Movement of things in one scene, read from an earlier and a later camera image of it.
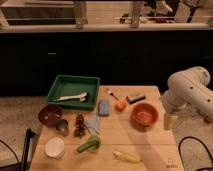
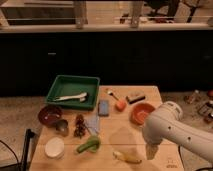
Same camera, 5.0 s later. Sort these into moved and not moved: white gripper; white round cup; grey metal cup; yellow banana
Moved: white gripper
Not moved: yellow banana; white round cup; grey metal cup
